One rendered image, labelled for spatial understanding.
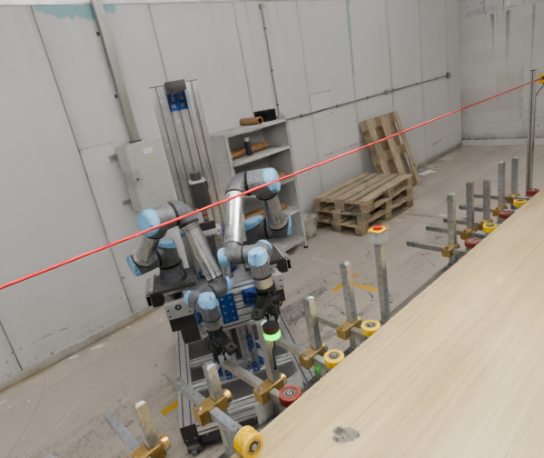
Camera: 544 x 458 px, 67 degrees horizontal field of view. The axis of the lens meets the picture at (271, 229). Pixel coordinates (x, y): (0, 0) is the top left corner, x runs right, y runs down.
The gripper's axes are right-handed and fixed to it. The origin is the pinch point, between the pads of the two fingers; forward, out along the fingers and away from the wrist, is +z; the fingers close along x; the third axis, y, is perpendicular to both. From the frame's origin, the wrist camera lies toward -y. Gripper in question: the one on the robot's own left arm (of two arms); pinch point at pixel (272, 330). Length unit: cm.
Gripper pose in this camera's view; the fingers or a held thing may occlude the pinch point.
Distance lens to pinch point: 173.1
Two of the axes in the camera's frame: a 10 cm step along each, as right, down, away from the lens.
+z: 1.9, 9.1, 3.6
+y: 4.4, -4.1, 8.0
